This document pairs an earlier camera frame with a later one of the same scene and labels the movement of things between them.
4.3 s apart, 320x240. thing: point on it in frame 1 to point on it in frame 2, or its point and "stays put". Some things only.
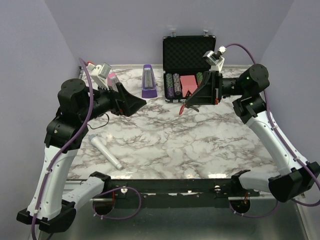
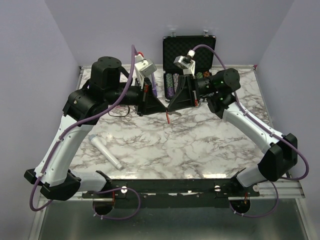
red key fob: (181, 109) to (168, 118)
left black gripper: (124, 103) to (149, 99)
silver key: (195, 108) to (175, 112)
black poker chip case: (184, 64) stays put
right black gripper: (209, 91) to (185, 97)
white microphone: (93, 138) stays put
